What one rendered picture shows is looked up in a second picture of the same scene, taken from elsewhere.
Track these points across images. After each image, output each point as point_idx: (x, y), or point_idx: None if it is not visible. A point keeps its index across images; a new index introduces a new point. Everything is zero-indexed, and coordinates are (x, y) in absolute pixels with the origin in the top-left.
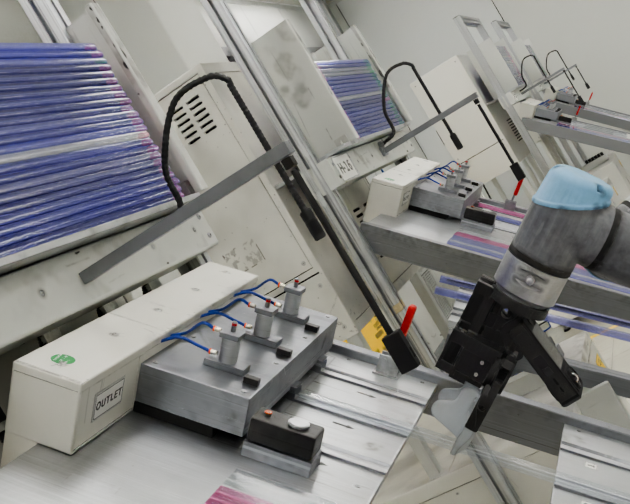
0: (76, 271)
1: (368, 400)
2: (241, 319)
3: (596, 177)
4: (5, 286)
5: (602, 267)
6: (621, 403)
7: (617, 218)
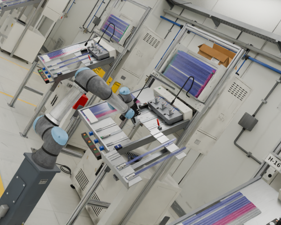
0: (174, 87)
1: (152, 123)
2: (171, 108)
3: (123, 91)
4: (167, 80)
5: None
6: None
7: (117, 94)
